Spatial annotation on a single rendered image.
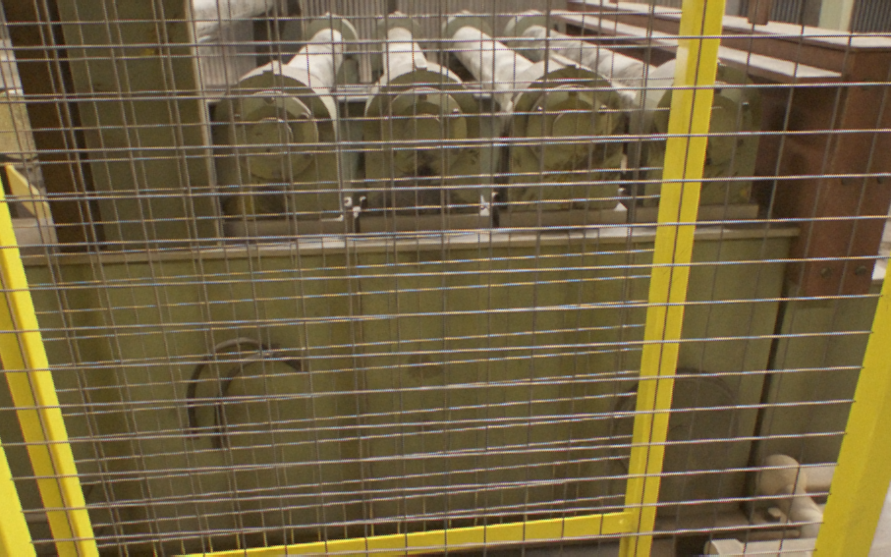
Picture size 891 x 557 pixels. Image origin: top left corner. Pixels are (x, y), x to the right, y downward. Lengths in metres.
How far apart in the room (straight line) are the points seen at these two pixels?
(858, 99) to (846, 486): 0.93
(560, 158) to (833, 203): 0.62
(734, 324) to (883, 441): 0.95
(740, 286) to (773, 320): 0.15
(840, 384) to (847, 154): 0.70
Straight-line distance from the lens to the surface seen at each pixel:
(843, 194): 1.84
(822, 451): 2.35
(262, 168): 1.68
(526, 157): 1.71
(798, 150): 1.94
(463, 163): 1.69
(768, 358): 2.13
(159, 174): 1.68
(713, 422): 2.07
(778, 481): 2.13
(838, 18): 5.46
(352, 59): 3.69
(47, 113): 1.74
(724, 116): 1.80
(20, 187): 5.01
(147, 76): 1.64
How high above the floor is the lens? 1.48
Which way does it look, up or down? 23 degrees down
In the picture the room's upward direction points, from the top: straight up
